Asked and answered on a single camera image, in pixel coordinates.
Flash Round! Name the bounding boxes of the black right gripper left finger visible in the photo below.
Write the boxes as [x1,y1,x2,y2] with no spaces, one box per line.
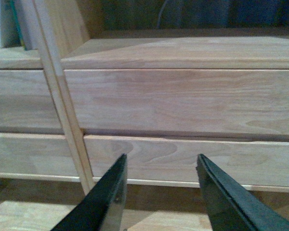
[52,154,127,231]

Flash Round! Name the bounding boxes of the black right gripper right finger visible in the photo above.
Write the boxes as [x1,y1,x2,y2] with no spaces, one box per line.
[196,154,289,231]

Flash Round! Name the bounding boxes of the light wooden bookshelf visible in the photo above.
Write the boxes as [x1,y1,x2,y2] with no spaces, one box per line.
[0,0,289,219]

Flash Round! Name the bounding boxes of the thin grey booklet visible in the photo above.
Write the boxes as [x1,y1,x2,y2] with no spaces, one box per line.
[15,0,38,51]

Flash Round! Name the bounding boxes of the white spine book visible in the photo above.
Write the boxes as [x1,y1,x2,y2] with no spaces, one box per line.
[0,0,20,49]

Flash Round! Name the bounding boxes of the green cover book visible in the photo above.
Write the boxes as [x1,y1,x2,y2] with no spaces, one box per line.
[10,0,27,51]

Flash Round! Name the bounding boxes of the thin white wire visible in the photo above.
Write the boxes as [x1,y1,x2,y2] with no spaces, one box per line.
[158,0,169,28]

